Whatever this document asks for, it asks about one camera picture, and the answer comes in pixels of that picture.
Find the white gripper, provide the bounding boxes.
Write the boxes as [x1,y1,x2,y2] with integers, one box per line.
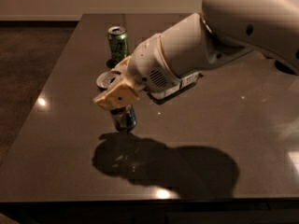
[93,34,180,110]

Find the blue silver redbull can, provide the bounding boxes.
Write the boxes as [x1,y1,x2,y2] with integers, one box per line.
[96,71,136,133]

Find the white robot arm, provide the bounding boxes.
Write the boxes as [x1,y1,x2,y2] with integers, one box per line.
[94,0,299,110]

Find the green soda can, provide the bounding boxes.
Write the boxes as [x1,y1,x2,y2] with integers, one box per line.
[107,26,129,63]

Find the clear plastic water bottle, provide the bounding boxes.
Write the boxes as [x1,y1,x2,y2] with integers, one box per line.
[149,71,203,101]

